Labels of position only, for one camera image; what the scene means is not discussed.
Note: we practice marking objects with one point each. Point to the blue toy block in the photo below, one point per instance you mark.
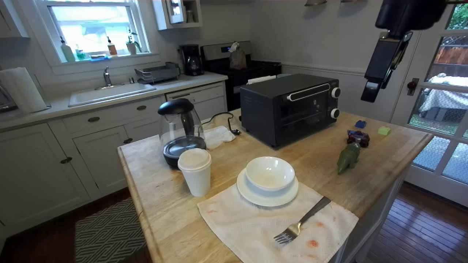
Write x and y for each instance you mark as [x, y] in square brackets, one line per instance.
[360, 124]

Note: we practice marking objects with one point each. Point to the green dinosaur toy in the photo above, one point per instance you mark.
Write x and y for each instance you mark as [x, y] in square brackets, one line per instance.
[348, 157]

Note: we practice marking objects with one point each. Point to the glass electric kettle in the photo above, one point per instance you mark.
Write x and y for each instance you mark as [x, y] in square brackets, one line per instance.
[182, 128]

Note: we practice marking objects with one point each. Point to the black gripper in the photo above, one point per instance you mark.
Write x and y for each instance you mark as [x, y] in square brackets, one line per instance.
[385, 58]

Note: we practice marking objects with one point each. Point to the silver faucet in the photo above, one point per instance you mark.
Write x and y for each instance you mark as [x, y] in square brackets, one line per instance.
[107, 77]

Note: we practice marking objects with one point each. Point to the silver fork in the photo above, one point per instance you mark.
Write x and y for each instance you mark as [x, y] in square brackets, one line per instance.
[293, 231]

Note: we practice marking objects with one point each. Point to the brown paper bag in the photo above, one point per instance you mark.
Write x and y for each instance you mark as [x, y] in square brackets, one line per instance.
[237, 57]

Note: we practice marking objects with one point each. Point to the black toaster oven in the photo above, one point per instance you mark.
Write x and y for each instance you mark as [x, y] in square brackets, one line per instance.
[288, 108]

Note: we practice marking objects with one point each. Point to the grey dish rack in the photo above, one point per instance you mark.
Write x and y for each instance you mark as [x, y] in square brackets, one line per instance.
[160, 73]

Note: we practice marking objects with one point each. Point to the black stove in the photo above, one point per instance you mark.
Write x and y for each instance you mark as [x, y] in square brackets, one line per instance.
[217, 60]

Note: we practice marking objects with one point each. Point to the white bowl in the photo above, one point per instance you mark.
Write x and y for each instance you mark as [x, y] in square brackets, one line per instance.
[269, 172]

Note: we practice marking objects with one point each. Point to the stained white cloth placemat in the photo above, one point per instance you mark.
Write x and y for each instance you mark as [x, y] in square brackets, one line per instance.
[249, 229]

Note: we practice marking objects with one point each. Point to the white kitchen island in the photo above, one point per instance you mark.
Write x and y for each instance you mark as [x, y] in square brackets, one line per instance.
[176, 231]

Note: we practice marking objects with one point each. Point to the kitchen sink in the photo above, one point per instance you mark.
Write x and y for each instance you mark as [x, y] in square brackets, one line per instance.
[109, 92]

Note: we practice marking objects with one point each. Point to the red and blue toy car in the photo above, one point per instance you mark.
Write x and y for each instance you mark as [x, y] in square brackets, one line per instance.
[356, 136]

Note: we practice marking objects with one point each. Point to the patterned floor mat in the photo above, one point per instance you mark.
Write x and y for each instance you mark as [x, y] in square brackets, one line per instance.
[109, 235]

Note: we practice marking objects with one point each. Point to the white folded cloth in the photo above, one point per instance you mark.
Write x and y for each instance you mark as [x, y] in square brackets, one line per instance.
[217, 136]

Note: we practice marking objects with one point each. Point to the green toy block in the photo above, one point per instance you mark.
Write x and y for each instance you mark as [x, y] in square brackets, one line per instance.
[383, 130]

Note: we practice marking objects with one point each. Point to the white kitchen cabinets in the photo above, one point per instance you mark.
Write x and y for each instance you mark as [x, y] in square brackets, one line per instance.
[66, 156]

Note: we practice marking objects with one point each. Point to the paper towel roll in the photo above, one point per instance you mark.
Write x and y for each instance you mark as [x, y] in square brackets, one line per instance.
[24, 90]

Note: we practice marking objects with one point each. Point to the black coffee maker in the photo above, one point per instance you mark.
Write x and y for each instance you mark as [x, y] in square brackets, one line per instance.
[190, 57]

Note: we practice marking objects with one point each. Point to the white paper cup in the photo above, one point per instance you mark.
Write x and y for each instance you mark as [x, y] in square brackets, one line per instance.
[195, 163]

